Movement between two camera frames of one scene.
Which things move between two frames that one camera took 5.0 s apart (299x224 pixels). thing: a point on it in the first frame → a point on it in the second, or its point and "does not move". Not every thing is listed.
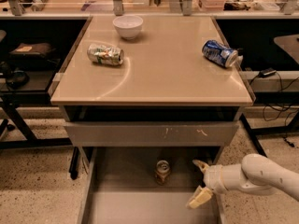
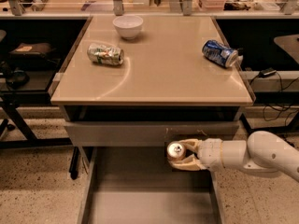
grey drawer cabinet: (142, 98) does not move
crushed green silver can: (105, 54) does not move
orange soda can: (163, 172) → (176, 150)
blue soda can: (219, 53) does not move
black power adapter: (266, 73) does not move
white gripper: (212, 178) → (210, 154)
